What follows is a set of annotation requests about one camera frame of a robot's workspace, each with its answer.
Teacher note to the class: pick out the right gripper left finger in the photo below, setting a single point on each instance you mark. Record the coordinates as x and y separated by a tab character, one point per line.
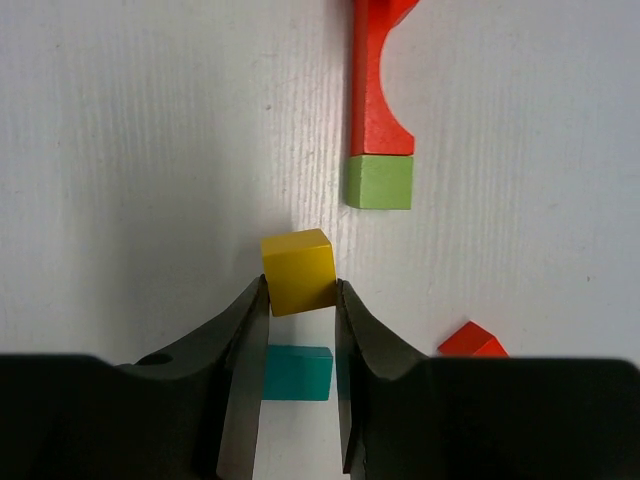
189	410

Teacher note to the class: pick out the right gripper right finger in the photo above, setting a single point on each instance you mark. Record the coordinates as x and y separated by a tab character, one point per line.
405	415

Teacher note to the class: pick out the red wood cube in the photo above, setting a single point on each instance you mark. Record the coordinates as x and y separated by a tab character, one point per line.
472	340

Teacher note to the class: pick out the teal wood block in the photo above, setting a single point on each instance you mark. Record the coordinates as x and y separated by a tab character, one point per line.
296	373

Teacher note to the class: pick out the yellow wood cube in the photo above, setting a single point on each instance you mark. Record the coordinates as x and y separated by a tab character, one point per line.
300	271

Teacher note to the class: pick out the green wood cube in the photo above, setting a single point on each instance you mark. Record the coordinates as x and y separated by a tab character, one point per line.
379	182

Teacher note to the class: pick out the red arch wood block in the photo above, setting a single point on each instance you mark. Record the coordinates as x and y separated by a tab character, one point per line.
374	128

